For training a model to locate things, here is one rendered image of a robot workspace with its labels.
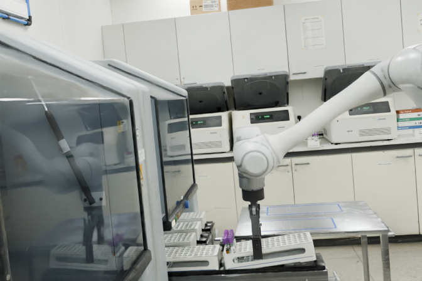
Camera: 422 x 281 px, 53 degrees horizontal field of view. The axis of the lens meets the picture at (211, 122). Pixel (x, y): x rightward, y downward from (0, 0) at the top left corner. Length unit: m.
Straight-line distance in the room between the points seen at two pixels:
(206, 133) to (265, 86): 0.74
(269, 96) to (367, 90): 2.73
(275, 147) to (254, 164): 0.09
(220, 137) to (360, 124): 1.21
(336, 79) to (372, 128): 0.57
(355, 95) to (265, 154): 0.40
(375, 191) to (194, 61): 1.99
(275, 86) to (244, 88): 0.29
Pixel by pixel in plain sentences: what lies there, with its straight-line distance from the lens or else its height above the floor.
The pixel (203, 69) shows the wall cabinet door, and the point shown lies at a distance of 4.02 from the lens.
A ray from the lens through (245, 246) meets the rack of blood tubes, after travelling 1.50.
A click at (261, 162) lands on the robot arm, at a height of 1.19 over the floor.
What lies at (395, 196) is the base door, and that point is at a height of 0.42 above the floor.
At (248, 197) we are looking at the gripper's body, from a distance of 1.41.
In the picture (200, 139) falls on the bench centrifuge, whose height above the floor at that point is 1.04.
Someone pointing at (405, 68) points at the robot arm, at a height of 1.42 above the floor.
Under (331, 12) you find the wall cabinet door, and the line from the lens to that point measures 4.11.
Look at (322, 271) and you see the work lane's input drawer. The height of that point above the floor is 0.80.
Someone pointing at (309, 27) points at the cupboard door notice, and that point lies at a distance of 4.06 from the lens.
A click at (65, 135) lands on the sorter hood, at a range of 0.76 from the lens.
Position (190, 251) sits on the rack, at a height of 0.86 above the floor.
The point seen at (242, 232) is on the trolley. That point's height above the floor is 0.82.
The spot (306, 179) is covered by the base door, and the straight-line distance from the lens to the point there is 3.79.
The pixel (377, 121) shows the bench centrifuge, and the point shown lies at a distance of 3.84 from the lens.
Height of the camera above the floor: 1.38
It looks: 3 degrees down
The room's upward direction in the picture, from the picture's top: 5 degrees counter-clockwise
